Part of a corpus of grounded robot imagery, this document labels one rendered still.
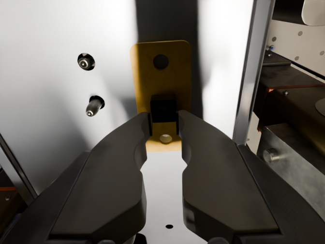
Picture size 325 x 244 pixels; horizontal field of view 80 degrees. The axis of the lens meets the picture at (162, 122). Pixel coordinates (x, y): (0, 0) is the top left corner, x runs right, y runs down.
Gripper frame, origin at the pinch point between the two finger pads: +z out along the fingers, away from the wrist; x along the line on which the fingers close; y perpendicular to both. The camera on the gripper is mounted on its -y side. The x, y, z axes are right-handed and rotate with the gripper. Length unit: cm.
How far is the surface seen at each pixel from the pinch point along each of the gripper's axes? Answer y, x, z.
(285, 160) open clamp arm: 5.1, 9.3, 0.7
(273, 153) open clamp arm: 5.1, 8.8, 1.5
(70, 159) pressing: 5.4, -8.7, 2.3
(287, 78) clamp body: 3.3, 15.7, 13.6
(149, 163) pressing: 6.3, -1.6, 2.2
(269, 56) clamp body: 3.0, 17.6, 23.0
